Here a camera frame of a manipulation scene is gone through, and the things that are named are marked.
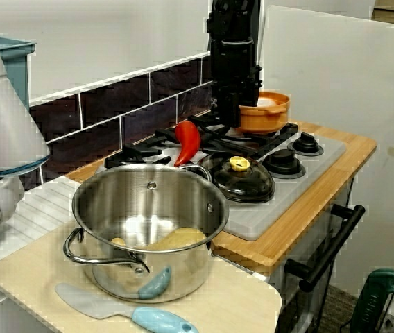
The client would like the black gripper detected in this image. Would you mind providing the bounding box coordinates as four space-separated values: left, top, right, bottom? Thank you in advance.
209 38 264 126

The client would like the orange plastic pot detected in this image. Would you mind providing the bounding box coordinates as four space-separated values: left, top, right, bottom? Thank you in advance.
237 90 291 135

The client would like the black burner grate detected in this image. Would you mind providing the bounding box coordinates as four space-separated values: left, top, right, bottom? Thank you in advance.
105 128 205 171
182 114 299 159

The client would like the red toy pepper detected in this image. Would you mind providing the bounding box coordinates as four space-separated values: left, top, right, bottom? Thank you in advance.
174 120 202 167

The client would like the black stove knob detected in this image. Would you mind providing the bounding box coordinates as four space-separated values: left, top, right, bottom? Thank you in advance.
286 131 325 156
262 148 307 180

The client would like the glass lid yellow knob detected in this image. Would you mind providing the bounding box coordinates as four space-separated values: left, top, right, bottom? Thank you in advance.
196 152 276 204

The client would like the grey toy stove plate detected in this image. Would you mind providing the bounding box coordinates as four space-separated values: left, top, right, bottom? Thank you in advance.
103 117 348 241

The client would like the dark tile backsplash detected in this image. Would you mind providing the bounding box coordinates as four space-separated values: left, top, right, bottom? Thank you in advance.
19 51 215 190

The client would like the stainless steel pot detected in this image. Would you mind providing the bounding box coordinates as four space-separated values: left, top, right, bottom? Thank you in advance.
62 163 231 305

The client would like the white toy kitchen cabinet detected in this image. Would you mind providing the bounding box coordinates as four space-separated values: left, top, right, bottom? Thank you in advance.
264 173 357 333

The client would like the light wooden cutting board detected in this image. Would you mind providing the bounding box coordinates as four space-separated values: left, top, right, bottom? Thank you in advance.
0 216 284 333

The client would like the white ribbed sink drainboard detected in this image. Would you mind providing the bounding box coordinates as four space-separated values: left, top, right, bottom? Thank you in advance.
0 175 82 313

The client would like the green clamp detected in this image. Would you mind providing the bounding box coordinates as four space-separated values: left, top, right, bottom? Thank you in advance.
350 268 394 333

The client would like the black oven door handle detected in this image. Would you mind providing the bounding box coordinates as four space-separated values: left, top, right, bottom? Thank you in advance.
284 203 367 293

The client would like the blue handled grey spatula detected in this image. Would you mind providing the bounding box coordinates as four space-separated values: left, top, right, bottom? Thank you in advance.
55 282 200 333

